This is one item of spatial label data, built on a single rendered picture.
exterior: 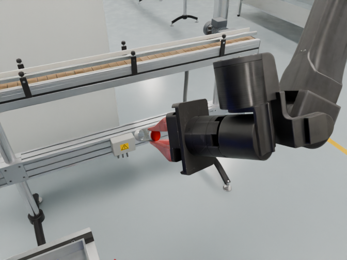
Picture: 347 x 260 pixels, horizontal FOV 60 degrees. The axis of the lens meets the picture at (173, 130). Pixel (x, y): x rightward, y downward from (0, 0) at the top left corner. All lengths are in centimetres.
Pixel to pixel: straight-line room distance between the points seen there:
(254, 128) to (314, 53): 13
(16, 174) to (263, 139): 139
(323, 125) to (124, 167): 189
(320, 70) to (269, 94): 7
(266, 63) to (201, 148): 13
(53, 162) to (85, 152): 16
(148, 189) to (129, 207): 19
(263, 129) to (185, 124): 11
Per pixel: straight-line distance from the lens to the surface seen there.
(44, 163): 160
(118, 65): 141
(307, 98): 39
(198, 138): 39
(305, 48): 43
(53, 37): 192
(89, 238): 77
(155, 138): 49
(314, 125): 38
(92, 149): 160
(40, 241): 182
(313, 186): 224
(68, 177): 222
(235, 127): 36
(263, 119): 36
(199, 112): 43
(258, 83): 35
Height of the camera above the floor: 152
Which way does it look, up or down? 38 degrees down
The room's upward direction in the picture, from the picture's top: straight up
